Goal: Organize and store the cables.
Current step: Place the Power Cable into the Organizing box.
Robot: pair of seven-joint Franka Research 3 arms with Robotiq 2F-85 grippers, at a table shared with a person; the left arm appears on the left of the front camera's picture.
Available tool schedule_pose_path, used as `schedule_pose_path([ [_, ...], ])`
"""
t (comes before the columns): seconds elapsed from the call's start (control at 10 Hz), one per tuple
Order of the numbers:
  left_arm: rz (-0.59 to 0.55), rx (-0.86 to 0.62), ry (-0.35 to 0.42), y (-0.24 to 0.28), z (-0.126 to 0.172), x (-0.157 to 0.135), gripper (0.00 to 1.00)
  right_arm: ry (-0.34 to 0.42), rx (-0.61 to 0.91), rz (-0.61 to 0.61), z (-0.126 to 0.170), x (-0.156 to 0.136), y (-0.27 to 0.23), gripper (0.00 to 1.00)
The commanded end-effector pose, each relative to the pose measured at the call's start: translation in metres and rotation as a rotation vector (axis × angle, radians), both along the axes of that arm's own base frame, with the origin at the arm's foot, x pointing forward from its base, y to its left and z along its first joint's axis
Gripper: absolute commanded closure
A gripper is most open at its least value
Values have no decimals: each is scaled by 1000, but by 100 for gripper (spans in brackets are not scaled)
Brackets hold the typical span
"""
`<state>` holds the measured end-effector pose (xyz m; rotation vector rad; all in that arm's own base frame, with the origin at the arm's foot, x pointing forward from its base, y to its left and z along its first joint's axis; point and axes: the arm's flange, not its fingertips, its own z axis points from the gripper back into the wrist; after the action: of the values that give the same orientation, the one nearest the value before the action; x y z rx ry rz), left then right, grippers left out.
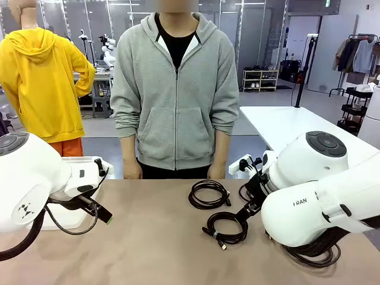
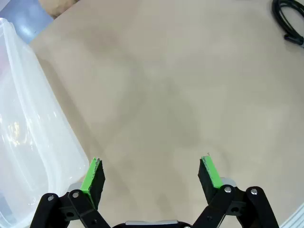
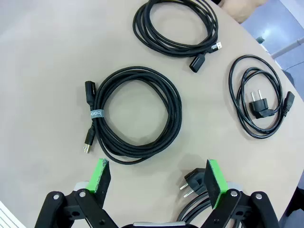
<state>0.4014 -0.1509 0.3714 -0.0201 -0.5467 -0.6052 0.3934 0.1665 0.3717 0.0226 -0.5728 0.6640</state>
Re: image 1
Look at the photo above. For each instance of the black trousers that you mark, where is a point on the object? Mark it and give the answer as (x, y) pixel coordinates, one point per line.
(178, 174)

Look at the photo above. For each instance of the person's left forearm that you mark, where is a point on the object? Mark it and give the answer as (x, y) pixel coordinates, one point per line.
(222, 148)

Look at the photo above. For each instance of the white table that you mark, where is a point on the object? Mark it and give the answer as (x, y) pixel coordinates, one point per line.
(297, 124)

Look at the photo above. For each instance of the grey step stool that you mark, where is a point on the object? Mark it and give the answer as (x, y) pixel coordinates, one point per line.
(101, 107)

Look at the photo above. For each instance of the white background desk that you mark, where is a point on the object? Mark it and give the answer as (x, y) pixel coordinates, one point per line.
(101, 74)

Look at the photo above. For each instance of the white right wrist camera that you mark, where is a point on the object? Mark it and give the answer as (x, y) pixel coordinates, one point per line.
(234, 167)

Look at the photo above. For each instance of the yellow hoodie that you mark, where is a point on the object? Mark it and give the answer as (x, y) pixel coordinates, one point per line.
(44, 89)

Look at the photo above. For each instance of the orange shorts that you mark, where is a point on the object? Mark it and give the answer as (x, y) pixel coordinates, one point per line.
(68, 147)

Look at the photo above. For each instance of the translucent plastic storage container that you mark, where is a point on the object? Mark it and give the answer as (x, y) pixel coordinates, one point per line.
(74, 216)

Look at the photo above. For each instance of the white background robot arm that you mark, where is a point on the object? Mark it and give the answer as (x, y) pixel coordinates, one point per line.
(110, 53)

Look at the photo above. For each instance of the beige mannequin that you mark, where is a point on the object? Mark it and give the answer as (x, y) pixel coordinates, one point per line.
(26, 15)

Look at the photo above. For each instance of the black clothes rack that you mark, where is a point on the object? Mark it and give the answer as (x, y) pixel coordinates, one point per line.
(360, 35)

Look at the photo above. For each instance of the black pole with white top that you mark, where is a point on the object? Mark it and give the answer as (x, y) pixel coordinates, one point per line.
(307, 59)

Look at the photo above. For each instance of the person's head and neck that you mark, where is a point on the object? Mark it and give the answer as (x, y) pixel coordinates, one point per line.
(178, 20)

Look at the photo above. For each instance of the black tripod stand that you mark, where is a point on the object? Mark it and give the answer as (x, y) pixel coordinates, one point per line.
(83, 35)

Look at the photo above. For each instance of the pale wooden shoe rack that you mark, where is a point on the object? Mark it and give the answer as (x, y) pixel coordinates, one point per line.
(261, 79)

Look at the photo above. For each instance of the person's left hand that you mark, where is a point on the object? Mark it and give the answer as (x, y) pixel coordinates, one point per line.
(217, 171)

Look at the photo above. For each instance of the navy hanging jacket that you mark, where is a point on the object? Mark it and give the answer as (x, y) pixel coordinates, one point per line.
(347, 59)

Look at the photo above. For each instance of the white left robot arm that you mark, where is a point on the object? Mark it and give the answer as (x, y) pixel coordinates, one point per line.
(29, 178)

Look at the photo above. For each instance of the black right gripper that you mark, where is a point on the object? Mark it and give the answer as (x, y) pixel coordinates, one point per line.
(257, 191)

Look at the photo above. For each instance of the black T-shirt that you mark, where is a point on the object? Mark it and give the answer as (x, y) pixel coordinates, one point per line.
(178, 44)

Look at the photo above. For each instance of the grey zip hoodie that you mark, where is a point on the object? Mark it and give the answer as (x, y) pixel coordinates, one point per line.
(166, 118)

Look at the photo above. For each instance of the person's right forearm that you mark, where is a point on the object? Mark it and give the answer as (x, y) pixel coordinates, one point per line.
(130, 148)

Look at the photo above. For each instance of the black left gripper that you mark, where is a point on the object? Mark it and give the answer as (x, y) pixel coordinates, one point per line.
(71, 200)

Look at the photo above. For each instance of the black bags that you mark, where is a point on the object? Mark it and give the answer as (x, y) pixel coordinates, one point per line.
(289, 71)

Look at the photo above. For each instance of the light blue hanging shirt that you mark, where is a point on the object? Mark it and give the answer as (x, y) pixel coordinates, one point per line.
(363, 58)

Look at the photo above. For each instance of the brown hanging coat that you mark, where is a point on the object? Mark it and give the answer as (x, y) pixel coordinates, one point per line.
(341, 55)

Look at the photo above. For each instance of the black trolley cart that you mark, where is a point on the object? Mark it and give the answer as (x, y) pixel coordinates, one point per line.
(353, 107)

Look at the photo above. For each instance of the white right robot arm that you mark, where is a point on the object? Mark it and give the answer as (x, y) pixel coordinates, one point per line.
(311, 205)

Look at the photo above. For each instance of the person's right hand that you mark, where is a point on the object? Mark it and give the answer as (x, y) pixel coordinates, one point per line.
(133, 171)

